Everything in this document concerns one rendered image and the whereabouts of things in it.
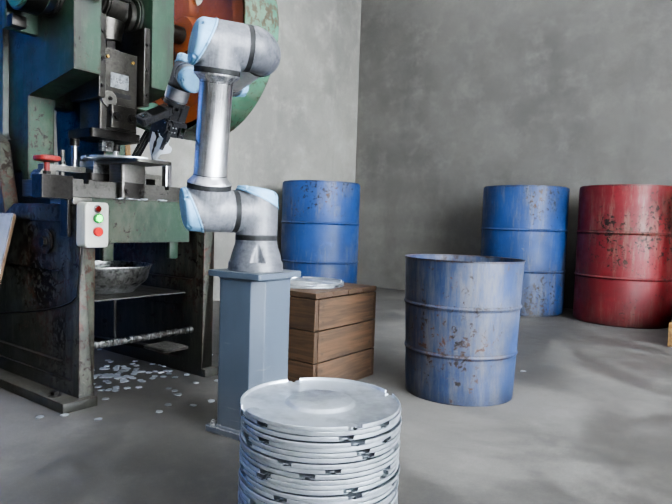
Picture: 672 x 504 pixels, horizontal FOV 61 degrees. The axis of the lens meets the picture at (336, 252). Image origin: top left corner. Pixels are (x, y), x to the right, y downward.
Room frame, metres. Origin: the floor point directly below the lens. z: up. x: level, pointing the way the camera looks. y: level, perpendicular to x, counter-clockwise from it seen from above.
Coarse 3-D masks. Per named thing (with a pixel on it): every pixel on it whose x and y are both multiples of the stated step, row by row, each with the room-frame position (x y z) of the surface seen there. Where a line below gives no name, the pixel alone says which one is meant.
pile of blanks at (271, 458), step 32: (256, 448) 0.93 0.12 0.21; (288, 448) 0.89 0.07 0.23; (320, 448) 0.88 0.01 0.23; (352, 448) 0.89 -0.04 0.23; (384, 448) 0.95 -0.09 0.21; (256, 480) 0.93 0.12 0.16; (288, 480) 0.89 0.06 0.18; (320, 480) 0.90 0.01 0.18; (352, 480) 0.89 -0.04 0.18; (384, 480) 0.94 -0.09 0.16
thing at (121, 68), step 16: (112, 64) 2.03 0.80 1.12; (128, 64) 2.08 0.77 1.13; (112, 80) 2.03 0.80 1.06; (128, 80) 2.08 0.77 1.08; (112, 96) 2.02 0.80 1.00; (128, 96) 2.08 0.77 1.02; (80, 112) 2.07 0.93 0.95; (96, 112) 2.00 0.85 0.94; (112, 112) 2.00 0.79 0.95; (128, 112) 2.05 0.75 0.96; (80, 128) 2.06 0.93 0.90; (112, 128) 2.03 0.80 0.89; (128, 128) 2.05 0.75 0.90
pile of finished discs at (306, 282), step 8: (296, 280) 2.15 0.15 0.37; (304, 280) 2.16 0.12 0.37; (312, 280) 2.17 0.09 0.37; (320, 280) 2.18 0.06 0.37; (328, 280) 2.24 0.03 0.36; (336, 280) 2.25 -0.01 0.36; (296, 288) 2.03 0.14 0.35; (304, 288) 2.03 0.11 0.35; (312, 288) 2.03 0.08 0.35; (320, 288) 2.04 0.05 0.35; (328, 288) 2.06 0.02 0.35
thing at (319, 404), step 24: (264, 384) 1.12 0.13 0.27; (288, 384) 1.13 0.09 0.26; (312, 384) 1.14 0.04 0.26; (336, 384) 1.15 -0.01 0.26; (360, 384) 1.15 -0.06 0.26; (264, 408) 0.98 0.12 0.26; (288, 408) 0.99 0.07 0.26; (312, 408) 0.97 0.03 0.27; (336, 408) 0.98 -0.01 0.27; (360, 408) 1.00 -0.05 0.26; (384, 408) 1.00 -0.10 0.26
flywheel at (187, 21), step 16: (176, 0) 2.44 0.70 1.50; (192, 0) 2.40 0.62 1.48; (208, 0) 2.33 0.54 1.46; (224, 0) 2.27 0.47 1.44; (240, 0) 2.17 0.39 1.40; (176, 16) 2.44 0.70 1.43; (192, 16) 2.38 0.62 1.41; (208, 16) 2.32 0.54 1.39; (224, 16) 2.27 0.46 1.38; (240, 16) 2.17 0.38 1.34; (176, 48) 2.39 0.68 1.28; (192, 96) 2.38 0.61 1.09; (192, 112) 2.32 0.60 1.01
